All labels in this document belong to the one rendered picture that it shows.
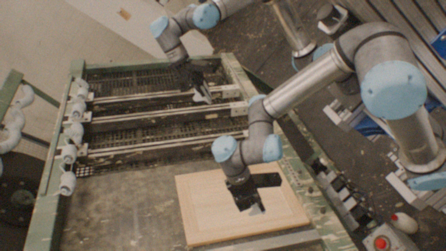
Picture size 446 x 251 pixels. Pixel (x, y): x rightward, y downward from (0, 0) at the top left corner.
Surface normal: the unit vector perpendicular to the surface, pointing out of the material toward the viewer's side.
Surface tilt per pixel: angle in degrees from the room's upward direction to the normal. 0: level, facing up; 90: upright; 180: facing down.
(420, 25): 90
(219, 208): 51
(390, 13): 90
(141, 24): 90
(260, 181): 56
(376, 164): 0
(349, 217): 0
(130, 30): 90
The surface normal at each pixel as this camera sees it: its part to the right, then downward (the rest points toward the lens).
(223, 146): -0.36, -0.71
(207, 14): 0.49, 0.18
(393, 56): -0.21, -0.59
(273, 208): 0.02, -0.82
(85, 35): 0.25, 0.55
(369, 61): -0.84, -0.35
